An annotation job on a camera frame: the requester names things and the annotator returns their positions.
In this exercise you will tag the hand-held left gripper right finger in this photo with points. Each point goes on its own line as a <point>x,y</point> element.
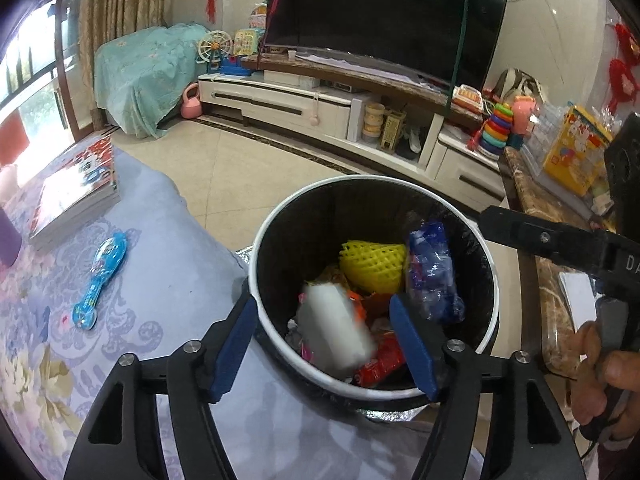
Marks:
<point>415,350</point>

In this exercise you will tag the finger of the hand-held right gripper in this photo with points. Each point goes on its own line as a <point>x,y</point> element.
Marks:
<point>540,237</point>

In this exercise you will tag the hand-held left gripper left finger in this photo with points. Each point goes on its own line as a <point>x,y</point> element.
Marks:
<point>235,355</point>

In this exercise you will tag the red and white snack packet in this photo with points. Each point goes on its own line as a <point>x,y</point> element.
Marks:
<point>382,360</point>

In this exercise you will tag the orange wrapper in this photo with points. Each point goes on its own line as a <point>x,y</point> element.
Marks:
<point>372,305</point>

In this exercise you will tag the blue snack packet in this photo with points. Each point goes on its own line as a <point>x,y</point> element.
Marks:
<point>432,270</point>

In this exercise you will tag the yellow foam fruit net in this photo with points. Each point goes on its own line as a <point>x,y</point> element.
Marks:
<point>372,267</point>

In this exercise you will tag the white trash bin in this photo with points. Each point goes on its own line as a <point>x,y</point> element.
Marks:
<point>280,240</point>

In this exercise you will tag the person's right hand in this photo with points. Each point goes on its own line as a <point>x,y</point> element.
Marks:
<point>595,390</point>

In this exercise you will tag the brown marble side table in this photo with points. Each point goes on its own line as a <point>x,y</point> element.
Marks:
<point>550,285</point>

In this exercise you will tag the white paper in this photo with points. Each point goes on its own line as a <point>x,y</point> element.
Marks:
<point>577,295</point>

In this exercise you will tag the yellow toy box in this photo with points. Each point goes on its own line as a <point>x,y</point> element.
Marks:
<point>575,150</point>

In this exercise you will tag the clear plastic box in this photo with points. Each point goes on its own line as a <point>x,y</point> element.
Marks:
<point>545,130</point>

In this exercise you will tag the blue toy hairbrush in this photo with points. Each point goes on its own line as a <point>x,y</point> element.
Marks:
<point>100,280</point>

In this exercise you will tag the toy phone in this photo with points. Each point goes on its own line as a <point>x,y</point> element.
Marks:
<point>470,97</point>

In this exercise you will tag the patterned bag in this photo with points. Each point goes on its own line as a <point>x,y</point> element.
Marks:
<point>515,82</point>

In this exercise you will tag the pale stacked jars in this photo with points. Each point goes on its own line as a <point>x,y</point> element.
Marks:
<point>373,122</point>

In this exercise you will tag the stack of books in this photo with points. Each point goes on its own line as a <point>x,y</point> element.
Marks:
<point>70,195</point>

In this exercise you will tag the pink hanging pendant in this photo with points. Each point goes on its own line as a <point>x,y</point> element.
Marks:
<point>314,119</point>

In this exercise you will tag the pink kettlebell toy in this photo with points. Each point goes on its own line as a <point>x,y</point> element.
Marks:
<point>191,107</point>

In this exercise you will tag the white television cabinet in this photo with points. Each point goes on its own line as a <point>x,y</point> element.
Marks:
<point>280,105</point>

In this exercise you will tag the purple thermos bottle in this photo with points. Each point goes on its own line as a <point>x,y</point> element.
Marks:
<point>9,237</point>

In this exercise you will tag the black television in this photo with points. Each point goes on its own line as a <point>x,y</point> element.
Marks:
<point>375,10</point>

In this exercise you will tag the blue toy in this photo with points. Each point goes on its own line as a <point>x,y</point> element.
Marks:
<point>235,67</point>

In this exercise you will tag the teal covered chair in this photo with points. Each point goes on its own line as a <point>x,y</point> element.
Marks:
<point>145,70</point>

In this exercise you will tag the red hanging cloth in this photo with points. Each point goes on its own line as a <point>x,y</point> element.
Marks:
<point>12,140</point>

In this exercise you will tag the ferris wheel toy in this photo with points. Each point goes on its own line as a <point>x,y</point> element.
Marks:
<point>215,45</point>

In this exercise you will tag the colourful toy house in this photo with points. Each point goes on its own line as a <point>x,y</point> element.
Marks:
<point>247,40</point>

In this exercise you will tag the wooden framed glass door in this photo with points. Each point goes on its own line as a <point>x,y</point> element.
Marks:
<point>40,60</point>

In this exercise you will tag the golden curtain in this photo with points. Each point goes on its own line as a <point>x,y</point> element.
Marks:
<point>125,0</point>

